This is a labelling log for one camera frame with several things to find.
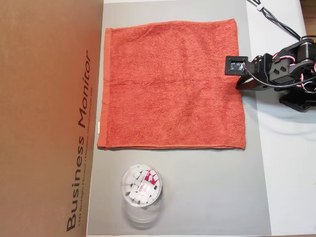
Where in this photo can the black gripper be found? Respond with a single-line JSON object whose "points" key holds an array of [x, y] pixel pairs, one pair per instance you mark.
{"points": [[249, 84]]}

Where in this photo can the orange terry towel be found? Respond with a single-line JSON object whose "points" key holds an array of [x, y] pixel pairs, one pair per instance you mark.
{"points": [[172, 86]]}

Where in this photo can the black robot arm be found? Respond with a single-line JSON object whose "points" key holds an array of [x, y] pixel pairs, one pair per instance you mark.
{"points": [[281, 71]]}

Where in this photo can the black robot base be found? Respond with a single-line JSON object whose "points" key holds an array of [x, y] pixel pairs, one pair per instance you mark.
{"points": [[295, 102]]}

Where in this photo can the grey table mat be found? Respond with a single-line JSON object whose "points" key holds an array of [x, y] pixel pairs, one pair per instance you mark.
{"points": [[197, 185]]}

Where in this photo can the red white paper label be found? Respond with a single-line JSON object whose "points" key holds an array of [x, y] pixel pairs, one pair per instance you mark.
{"points": [[148, 182]]}

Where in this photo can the clear plastic jar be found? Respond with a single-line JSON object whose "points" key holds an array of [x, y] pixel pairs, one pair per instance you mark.
{"points": [[133, 187]]}

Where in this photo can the brown cardboard monitor box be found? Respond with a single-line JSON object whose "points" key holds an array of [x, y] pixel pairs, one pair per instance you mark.
{"points": [[37, 123]]}

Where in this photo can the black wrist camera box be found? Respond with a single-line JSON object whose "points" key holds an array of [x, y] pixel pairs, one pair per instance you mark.
{"points": [[230, 70]]}

